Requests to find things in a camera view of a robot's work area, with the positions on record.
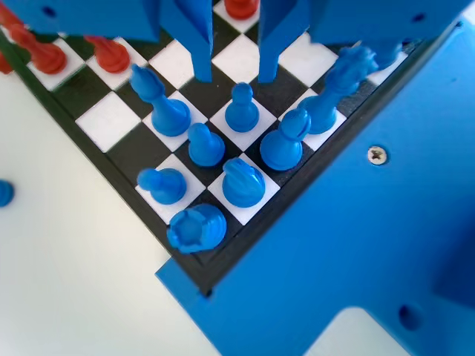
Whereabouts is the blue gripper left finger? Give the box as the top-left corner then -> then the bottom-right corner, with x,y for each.
159,0 -> 214,83

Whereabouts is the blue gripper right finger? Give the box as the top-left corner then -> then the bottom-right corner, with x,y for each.
258,0 -> 311,85

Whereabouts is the blue chess pawn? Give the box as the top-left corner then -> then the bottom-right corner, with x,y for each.
187,122 -> 226,168
0,179 -> 16,208
137,167 -> 187,205
224,82 -> 259,134

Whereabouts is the red chess knight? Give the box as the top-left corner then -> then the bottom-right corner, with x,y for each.
223,0 -> 261,22

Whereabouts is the blue chess bishop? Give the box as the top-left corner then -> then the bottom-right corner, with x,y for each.
259,108 -> 312,172
130,63 -> 192,137

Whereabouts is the blue chess queen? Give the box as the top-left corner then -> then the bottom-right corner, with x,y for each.
296,44 -> 379,135

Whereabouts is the red chess pawn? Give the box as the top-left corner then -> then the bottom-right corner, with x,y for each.
7,20 -> 68,76
84,35 -> 131,75

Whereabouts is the blue chess rook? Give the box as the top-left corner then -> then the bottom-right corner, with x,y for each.
166,202 -> 228,255
375,41 -> 404,72

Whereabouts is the blue chess knight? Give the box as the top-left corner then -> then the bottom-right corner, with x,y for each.
221,157 -> 266,208

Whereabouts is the black white chessboard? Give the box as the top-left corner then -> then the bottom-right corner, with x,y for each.
0,0 -> 461,297

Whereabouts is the silver base screw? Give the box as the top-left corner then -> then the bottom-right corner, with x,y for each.
367,146 -> 390,166

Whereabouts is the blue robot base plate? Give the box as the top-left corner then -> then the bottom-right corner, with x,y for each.
154,20 -> 475,356

